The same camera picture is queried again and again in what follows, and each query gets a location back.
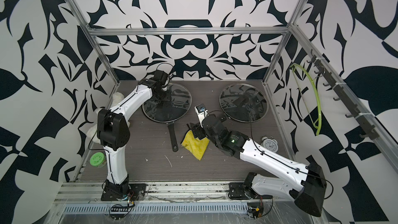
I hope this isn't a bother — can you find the glass pot lid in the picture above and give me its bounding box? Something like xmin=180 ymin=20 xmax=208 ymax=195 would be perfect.
xmin=142 ymin=82 xmax=192 ymax=123
xmin=219 ymin=82 xmax=268 ymax=123

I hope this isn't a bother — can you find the yellow cleaning cloth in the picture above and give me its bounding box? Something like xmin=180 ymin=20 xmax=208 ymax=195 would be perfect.
xmin=181 ymin=130 xmax=210 ymax=161

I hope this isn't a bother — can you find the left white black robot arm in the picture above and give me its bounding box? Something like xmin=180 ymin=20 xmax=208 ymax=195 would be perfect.
xmin=96 ymin=70 xmax=170 ymax=195

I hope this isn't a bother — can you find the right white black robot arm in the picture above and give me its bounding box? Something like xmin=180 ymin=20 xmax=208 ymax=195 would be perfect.
xmin=189 ymin=113 xmax=327 ymax=217

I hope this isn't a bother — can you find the left black frying pan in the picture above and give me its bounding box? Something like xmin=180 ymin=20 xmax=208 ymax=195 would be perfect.
xmin=142 ymin=83 xmax=192 ymax=153

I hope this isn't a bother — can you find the black frying pan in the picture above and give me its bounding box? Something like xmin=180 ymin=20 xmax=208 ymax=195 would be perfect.
xmin=142 ymin=83 xmax=192 ymax=153
xmin=217 ymin=83 xmax=268 ymax=123

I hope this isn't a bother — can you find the right black frying pan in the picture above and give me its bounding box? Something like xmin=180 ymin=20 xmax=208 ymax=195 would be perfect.
xmin=217 ymin=83 xmax=268 ymax=123

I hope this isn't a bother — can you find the white teddy bear pink shirt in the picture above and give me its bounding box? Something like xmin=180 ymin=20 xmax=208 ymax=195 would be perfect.
xmin=86 ymin=92 xmax=131 ymax=145

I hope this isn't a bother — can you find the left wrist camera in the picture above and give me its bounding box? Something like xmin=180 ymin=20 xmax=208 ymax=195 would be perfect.
xmin=162 ymin=75 xmax=171 ymax=87

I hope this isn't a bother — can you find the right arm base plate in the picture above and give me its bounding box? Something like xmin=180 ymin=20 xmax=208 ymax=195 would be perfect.
xmin=228 ymin=183 xmax=258 ymax=200

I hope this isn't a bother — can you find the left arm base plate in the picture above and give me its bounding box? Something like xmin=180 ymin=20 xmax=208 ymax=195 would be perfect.
xmin=101 ymin=181 xmax=147 ymax=201

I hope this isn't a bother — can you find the black wall hook rack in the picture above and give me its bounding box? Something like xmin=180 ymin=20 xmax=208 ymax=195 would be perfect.
xmin=308 ymin=49 xmax=381 ymax=141

